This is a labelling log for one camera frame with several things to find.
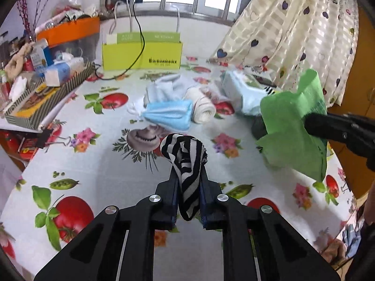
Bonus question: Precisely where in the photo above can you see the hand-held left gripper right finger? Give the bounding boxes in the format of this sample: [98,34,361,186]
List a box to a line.
[200,171,342,281]

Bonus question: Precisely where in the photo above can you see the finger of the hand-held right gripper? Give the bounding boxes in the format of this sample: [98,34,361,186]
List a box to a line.
[304,113,367,150]

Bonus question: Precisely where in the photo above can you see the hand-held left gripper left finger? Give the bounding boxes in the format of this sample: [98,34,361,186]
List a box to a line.
[34,168,180,281]

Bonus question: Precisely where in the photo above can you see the black white striped sock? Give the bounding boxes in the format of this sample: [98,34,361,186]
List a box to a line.
[160,133,208,221]

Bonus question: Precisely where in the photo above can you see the green cloth towel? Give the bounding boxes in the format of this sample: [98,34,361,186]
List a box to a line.
[255,69,329,182]

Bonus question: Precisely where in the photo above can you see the wooden cabinet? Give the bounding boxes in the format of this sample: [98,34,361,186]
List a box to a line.
[326,6,375,202]

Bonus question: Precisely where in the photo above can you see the blue face mask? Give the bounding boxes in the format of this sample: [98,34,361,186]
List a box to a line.
[127,99,194,132]

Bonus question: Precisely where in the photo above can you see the wet wipes pack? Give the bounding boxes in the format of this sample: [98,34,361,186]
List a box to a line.
[221,71,277,116]

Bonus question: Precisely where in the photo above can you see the beige striped sock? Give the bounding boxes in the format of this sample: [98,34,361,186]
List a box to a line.
[184,88,217,124]

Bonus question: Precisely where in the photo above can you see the cream heart print curtain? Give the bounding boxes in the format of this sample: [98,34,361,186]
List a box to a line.
[209,0,359,109]

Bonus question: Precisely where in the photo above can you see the light blue sock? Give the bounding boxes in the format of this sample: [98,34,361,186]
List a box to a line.
[145,74,200,106]

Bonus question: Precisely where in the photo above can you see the black binder clip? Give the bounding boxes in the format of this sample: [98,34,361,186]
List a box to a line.
[37,129,74,153]

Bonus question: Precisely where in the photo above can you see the lime cardboard box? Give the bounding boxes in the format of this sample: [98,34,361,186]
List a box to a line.
[101,31,184,71]

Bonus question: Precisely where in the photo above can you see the striped cardboard tray box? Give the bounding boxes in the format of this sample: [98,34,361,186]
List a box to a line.
[4,61,97,131]

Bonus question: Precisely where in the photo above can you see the red box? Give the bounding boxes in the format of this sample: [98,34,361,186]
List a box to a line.
[0,130,38,161]

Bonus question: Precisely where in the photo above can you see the blue white tissue box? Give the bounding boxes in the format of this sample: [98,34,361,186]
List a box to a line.
[44,57,85,88]

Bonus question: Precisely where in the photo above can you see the clear plastic storage bin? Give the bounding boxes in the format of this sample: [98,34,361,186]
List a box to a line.
[48,38,98,65]

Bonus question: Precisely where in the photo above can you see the white crumpled tissue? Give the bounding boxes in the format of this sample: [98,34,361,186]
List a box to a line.
[9,76,28,101]

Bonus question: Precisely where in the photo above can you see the blue white carton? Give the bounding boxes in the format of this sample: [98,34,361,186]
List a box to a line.
[29,38,55,71]

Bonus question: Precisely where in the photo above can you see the orange box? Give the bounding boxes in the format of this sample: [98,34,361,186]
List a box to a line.
[37,16,101,47]

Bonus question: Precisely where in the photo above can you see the beige braided plush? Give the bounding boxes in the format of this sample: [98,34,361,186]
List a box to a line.
[4,42,36,78]

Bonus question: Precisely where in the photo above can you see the pile of crumpled packaging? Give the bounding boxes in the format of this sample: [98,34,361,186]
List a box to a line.
[35,0,100,33]

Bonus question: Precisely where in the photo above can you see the purple flower branches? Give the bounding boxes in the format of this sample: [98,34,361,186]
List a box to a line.
[16,0,59,40]

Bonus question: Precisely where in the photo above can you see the black cable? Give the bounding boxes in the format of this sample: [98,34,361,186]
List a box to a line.
[94,1,145,81]

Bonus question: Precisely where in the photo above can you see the white cable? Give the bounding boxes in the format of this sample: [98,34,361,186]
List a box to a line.
[110,1,180,34]

